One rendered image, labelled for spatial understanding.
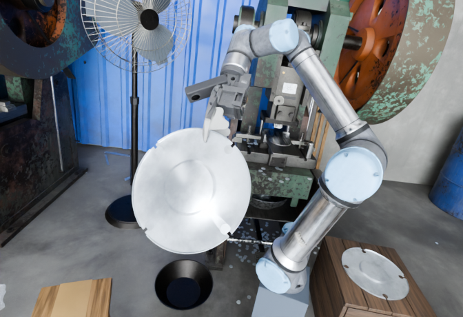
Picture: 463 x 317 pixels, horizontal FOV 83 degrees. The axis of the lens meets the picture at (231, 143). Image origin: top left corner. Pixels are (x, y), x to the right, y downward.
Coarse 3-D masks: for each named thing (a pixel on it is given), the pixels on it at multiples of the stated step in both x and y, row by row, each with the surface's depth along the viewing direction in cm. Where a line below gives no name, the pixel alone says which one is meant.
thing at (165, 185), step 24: (168, 144) 66; (192, 144) 65; (216, 144) 63; (144, 168) 65; (168, 168) 64; (192, 168) 62; (216, 168) 62; (240, 168) 60; (144, 192) 64; (168, 192) 62; (192, 192) 61; (216, 192) 60; (240, 192) 59; (144, 216) 62; (168, 216) 61; (192, 216) 60; (216, 216) 59; (240, 216) 58; (168, 240) 59; (192, 240) 58; (216, 240) 57
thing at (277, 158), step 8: (272, 136) 149; (272, 144) 139; (280, 144) 139; (288, 144) 141; (272, 152) 129; (280, 152) 130; (288, 152) 132; (296, 152) 133; (272, 160) 143; (280, 160) 143
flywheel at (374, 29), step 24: (360, 0) 147; (384, 0) 126; (408, 0) 104; (360, 24) 146; (384, 24) 123; (360, 48) 135; (384, 48) 132; (336, 72) 166; (360, 72) 139; (384, 72) 113; (360, 96) 130
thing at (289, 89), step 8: (288, 64) 137; (280, 72) 135; (288, 72) 135; (296, 72) 135; (280, 80) 136; (288, 80) 136; (296, 80) 136; (280, 88) 138; (288, 88) 138; (296, 88) 138; (280, 96) 138; (288, 96) 140; (296, 96) 140; (272, 104) 141; (280, 104) 140; (288, 104) 141; (296, 104) 141; (272, 112) 143; (280, 112) 139; (288, 112) 140; (296, 112) 143; (280, 120) 142; (288, 120) 142
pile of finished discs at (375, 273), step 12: (348, 252) 133; (360, 252) 135; (372, 252) 136; (348, 264) 126; (360, 264) 126; (372, 264) 127; (384, 264) 129; (360, 276) 120; (372, 276) 120; (384, 276) 121; (396, 276) 123; (372, 288) 115; (384, 288) 116; (396, 288) 117; (408, 288) 117
